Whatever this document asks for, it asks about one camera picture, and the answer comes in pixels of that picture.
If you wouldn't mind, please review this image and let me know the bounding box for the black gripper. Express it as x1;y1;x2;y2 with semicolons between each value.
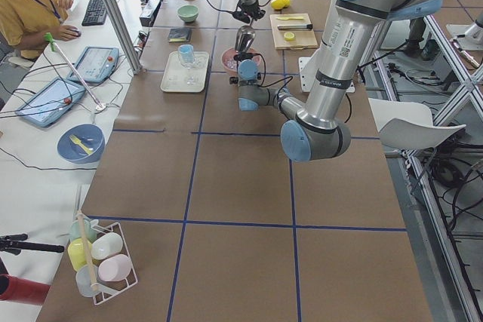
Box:
233;53;260;64
232;2;265;23

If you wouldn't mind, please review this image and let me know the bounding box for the clear ice cubes pile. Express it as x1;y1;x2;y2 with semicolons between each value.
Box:
224;56;238;72

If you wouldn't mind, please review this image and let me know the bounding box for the steel ice scoop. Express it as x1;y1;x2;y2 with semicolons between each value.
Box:
234;25;256;53

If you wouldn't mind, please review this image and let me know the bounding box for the light blue cup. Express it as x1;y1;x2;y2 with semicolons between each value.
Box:
177;44;195;68

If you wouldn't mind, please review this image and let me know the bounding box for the white cup in rack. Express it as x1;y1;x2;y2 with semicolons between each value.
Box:
91;232;123;260

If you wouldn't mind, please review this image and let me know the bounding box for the pink cup in rack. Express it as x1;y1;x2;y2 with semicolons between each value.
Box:
98;254;132;281

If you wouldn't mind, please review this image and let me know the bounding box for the yellow cup in rack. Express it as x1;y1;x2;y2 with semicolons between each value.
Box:
67;238;87;271

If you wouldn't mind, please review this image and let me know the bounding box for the pink bowl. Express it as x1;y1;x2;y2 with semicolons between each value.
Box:
221;47;262;76

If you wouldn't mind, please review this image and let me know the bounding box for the whole yellow lemon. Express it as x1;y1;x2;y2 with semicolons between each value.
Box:
270;0;285;11

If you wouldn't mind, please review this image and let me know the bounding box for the clear wine glass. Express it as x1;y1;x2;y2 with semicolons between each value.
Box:
184;52;205;85

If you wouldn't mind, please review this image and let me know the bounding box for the lemon half slice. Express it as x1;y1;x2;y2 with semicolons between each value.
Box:
283;32;296;41

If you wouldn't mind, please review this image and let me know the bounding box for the yellow plastic knife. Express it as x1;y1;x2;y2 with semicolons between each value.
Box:
276;16;304;21

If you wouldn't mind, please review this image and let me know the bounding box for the green bowl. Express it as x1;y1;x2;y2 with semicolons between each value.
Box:
177;5;199;23

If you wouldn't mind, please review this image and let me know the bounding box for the steel cylinder rod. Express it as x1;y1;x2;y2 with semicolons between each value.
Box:
277;23;313;31

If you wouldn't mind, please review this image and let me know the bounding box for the wooden cutting board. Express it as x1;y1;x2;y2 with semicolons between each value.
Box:
270;13;318;50

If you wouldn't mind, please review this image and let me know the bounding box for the cream bear tray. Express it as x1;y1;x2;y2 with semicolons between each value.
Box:
160;51;209;93

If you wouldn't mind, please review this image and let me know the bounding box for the teach pendant tablet far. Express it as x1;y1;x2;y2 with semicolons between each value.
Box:
74;46;120;84

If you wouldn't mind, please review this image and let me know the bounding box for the teach pendant tablet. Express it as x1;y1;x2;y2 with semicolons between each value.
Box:
15;77;86;127
74;46;120;84

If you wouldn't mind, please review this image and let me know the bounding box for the black keyboard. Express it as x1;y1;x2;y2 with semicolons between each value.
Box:
82;0;107;26

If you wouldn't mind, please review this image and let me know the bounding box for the white chair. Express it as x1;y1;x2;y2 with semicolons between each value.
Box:
368;98;466;150

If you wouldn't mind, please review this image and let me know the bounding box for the blue bowl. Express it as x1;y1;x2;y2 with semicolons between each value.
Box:
57;124;105;164

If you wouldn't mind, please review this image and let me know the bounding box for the yellow fork in bowl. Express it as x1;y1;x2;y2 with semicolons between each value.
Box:
69;134;93;155

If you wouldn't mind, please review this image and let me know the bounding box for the teach pendant tablet near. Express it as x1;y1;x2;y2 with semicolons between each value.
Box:
15;77;86;127

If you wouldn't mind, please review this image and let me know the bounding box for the person in yellow shirt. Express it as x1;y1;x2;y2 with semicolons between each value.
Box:
1;0;78;61

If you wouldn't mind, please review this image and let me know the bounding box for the red cylinder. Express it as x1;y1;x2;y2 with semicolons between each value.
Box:
1;274;50;305

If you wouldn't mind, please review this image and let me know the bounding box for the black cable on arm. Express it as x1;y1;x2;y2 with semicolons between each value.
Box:
248;52;354;125

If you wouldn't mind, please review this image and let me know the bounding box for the aluminium frame post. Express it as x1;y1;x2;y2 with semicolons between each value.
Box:
103;0;143;75

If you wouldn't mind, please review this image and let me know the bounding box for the white wire rack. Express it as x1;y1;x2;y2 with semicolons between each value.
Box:
73;210;139;305

